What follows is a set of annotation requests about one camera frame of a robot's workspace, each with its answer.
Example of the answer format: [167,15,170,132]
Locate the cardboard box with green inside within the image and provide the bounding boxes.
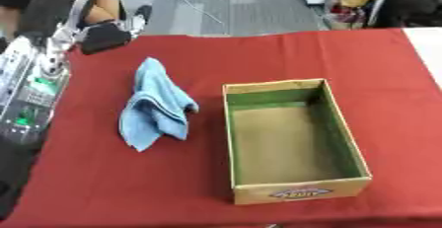
[221,77,375,206]

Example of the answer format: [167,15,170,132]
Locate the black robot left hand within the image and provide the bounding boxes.
[15,0,156,56]

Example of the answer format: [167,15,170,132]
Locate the white table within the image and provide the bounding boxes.
[401,27,442,90]

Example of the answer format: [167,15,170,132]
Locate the blue folded towel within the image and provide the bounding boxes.
[117,56,202,153]

